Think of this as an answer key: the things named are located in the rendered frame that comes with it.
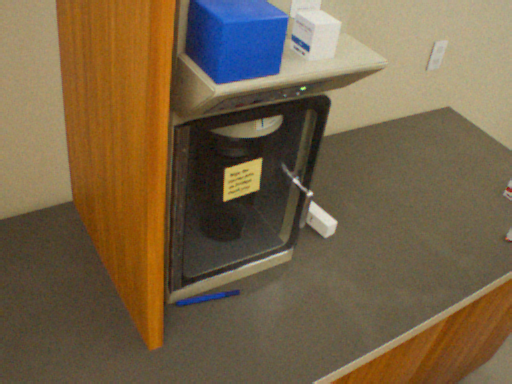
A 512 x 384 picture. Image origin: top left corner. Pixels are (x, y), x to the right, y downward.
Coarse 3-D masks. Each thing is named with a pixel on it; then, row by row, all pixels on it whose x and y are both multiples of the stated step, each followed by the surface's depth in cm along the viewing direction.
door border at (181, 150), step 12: (180, 132) 84; (180, 144) 85; (180, 156) 87; (180, 168) 88; (180, 180) 90; (180, 192) 92; (180, 204) 93; (180, 216) 95; (180, 228) 97; (180, 240) 99; (180, 252) 101; (180, 264) 103; (180, 276) 106
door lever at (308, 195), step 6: (294, 180) 106; (300, 180) 107; (294, 186) 107; (300, 186) 105; (306, 192) 104; (306, 198) 104; (312, 198) 104; (306, 204) 105; (300, 210) 107; (306, 210) 106; (300, 216) 107; (306, 216) 107; (300, 222) 108
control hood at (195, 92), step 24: (288, 48) 82; (336, 48) 85; (360, 48) 86; (192, 72) 73; (288, 72) 75; (312, 72) 77; (336, 72) 79; (360, 72) 83; (192, 96) 75; (216, 96) 70; (240, 96) 75
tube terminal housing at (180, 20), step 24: (288, 0) 80; (336, 0) 85; (288, 24) 83; (312, 96) 97; (168, 120) 84; (168, 144) 87; (168, 168) 89; (168, 192) 92; (168, 216) 96; (168, 240) 99; (264, 264) 122; (192, 288) 112
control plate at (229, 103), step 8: (288, 88) 79; (296, 88) 81; (312, 88) 85; (248, 96) 76; (256, 96) 78; (264, 96) 80; (272, 96) 82; (280, 96) 85; (288, 96) 87; (296, 96) 89; (224, 104) 77; (232, 104) 79; (248, 104) 84; (208, 112) 80
